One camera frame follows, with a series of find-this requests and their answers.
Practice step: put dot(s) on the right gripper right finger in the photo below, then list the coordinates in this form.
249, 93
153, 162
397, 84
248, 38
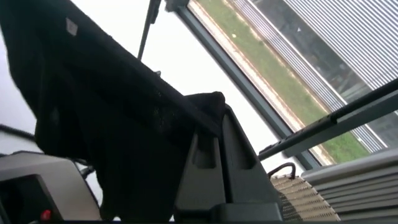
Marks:
248, 180

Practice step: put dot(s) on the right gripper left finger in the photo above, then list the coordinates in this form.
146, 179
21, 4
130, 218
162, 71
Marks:
202, 183

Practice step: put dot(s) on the black garment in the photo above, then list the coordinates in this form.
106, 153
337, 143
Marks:
109, 124

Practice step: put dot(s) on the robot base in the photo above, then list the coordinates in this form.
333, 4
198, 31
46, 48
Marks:
37, 174

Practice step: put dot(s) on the white laundry basket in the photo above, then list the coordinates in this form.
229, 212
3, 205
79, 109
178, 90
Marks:
298, 199

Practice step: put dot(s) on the black clothes rack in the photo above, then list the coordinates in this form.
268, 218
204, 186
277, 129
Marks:
326, 123

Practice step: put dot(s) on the window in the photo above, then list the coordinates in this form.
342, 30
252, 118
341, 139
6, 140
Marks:
236, 77

